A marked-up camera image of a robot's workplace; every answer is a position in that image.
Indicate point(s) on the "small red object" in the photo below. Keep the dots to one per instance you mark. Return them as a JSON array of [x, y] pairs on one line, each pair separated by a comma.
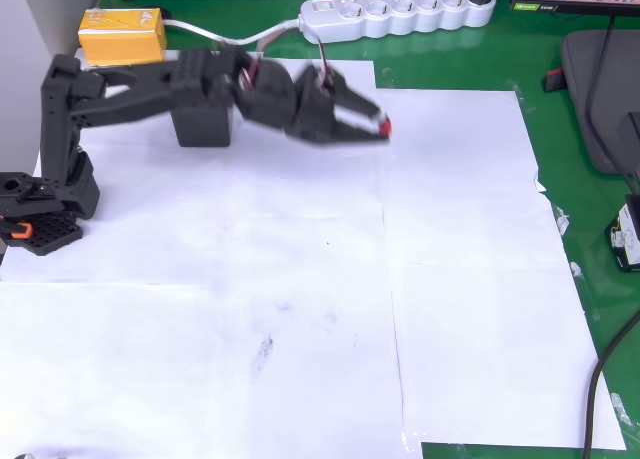
[[385, 127]]

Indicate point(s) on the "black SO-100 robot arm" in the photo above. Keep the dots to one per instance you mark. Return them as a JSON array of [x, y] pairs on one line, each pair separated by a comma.
[[125, 99]]

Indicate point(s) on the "black square cup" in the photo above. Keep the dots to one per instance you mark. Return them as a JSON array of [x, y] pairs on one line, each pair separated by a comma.
[[202, 129]]

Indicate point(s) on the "yellow cardboard box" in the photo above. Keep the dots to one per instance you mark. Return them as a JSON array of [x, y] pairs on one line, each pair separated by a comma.
[[122, 34]]

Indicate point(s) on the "white power strip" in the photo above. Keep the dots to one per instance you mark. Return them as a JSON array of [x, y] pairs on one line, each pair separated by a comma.
[[400, 14]]

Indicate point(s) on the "green desk mat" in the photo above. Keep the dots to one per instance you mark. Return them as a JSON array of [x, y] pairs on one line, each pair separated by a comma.
[[450, 64]]

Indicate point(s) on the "red black small device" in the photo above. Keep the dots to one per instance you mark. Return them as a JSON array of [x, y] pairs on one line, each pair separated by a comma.
[[555, 81]]

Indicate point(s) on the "white taped paper cover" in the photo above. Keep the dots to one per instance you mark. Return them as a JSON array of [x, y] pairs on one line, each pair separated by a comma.
[[300, 379]]

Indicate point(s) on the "orange black clamp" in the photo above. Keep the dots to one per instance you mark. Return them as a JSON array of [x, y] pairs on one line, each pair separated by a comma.
[[20, 231]]

